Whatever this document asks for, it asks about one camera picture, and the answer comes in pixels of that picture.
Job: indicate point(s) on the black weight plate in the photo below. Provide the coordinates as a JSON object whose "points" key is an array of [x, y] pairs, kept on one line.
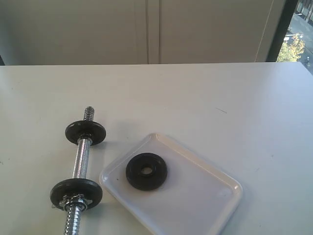
{"points": [[84, 129], [74, 186], [146, 171]]}

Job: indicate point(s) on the chrome spinlock collar nut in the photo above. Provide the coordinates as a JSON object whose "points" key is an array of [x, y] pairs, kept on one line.
{"points": [[77, 200]]}

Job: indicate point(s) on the chrome dumbbell bar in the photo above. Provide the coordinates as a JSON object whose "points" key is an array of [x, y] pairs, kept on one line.
{"points": [[80, 171]]}

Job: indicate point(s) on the white plastic tray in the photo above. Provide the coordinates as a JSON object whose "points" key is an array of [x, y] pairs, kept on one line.
{"points": [[195, 199]]}

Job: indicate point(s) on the dark window frame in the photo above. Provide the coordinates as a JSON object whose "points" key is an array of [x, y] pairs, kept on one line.
{"points": [[281, 29]]}

